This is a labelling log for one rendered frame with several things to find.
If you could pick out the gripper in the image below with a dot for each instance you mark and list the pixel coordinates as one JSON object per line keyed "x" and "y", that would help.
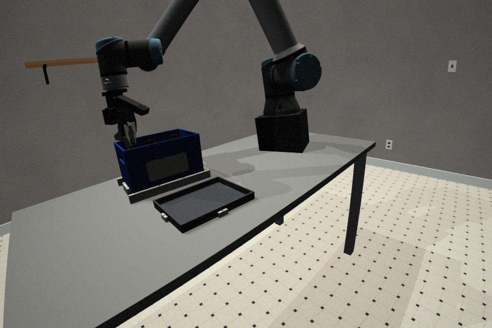
{"x": 125, "y": 118}

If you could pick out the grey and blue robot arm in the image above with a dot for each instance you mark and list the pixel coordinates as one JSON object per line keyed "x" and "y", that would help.
{"x": 291, "y": 69}

